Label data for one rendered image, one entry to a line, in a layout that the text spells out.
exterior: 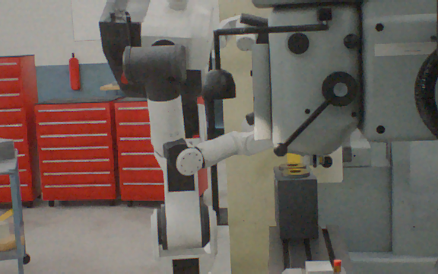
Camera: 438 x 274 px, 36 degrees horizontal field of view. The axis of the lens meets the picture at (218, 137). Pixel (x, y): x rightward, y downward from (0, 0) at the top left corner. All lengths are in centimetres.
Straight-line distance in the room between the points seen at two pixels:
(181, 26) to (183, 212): 57
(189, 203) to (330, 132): 74
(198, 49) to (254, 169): 149
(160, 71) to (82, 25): 918
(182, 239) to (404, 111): 90
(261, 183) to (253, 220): 19
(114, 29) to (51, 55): 917
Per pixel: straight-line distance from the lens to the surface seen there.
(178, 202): 206
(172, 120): 180
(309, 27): 131
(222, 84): 140
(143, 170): 624
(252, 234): 337
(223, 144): 192
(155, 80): 176
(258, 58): 148
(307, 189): 207
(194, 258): 215
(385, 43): 140
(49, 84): 1109
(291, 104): 141
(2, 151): 460
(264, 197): 332
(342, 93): 138
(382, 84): 140
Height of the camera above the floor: 158
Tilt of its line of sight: 9 degrees down
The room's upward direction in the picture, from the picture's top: 3 degrees counter-clockwise
